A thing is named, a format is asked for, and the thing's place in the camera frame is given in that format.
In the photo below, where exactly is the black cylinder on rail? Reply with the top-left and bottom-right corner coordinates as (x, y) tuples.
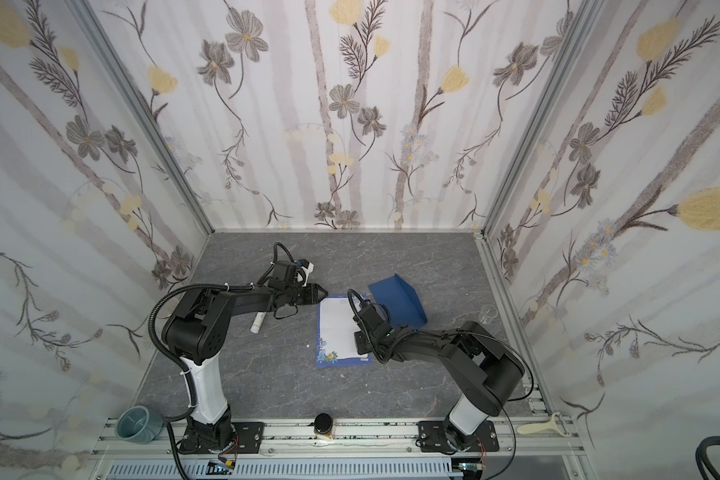
(313, 413), (334, 440)

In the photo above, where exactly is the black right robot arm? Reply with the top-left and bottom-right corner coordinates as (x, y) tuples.
(350, 300), (526, 454)

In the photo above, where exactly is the cream plastic peeler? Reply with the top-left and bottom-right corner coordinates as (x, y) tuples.
(515, 412), (572, 438)

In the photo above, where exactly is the teal cup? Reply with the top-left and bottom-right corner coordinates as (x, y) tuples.
(115, 405), (164, 445)

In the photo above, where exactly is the clear glass cup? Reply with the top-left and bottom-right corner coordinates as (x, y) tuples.
(477, 304), (499, 326)

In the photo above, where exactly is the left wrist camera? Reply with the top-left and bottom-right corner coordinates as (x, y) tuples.
(294, 259), (314, 286)

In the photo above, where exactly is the white letter with blue border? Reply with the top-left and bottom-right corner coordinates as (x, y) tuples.
(316, 295), (371, 368)

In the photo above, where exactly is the white perforated cable duct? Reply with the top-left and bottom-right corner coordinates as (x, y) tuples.
(104, 458), (463, 480)

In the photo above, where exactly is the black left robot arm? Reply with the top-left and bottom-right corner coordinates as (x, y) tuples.
(147, 259), (328, 454)

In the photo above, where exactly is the dark blue envelope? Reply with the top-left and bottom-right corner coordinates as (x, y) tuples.
(369, 274), (428, 329)

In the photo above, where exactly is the black corrugated cable hose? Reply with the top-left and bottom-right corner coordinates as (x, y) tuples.
(147, 283), (217, 394)

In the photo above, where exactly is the black hose bottom right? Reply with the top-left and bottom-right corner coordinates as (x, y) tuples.
(694, 434), (720, 480)

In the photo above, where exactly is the white glue stick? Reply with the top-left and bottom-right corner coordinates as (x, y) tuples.
(250, 312), (266, 333)

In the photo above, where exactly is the aluminium mounting rail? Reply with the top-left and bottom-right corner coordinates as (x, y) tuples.
(89, 416), (586, 460)

